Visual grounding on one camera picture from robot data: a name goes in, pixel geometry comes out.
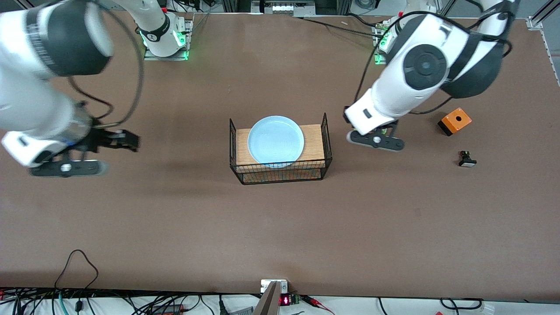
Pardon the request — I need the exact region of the thin black looped cable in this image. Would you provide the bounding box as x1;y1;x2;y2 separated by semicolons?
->
54;249;99;290

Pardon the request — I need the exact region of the black power adapter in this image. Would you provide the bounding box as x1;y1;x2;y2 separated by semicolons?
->
150;304;185;315

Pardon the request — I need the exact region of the aluminium frame extrusion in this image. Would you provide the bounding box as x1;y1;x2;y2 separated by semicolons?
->
531;0;560;25

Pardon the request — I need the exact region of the orange button enclosure box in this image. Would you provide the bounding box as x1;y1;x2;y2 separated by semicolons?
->
438;107;473;137

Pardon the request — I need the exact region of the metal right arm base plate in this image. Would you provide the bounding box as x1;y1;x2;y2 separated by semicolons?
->
143;17;193;61

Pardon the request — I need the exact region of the light blue round plate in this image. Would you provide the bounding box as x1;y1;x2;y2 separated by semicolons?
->
247;115;305;169

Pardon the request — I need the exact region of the black coiled cable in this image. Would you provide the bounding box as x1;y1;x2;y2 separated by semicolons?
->
439;297;484;310

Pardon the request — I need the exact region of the white metal camera bracket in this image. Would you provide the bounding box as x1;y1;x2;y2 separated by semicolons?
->
260;279;289;294

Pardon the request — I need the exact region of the black wire rack wooden shelf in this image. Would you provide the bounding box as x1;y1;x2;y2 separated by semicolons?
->
229;112;333;186

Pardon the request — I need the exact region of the control box with white lights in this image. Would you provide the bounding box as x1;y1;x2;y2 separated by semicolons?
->
251;0;316;17

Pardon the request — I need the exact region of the long black table cable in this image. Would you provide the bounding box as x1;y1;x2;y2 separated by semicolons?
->
301;16;386;38

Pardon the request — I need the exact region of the grey metal camera bar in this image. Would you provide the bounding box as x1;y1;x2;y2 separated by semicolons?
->
252;281;281;315

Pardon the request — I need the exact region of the red clip lead cable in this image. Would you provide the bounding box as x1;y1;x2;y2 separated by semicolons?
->
301;295;336;315

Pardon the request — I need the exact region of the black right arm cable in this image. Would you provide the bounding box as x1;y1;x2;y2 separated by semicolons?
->
66;0;145;128

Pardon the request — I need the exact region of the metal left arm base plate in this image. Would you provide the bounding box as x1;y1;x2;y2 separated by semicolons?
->
373;22;394;67

